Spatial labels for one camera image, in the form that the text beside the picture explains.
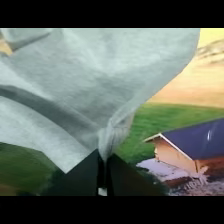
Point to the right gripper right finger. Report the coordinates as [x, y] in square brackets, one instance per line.
[130, 180]

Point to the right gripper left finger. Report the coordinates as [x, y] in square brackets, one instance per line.
[83, 178]

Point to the grey garment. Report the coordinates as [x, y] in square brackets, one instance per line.
[83, 83]

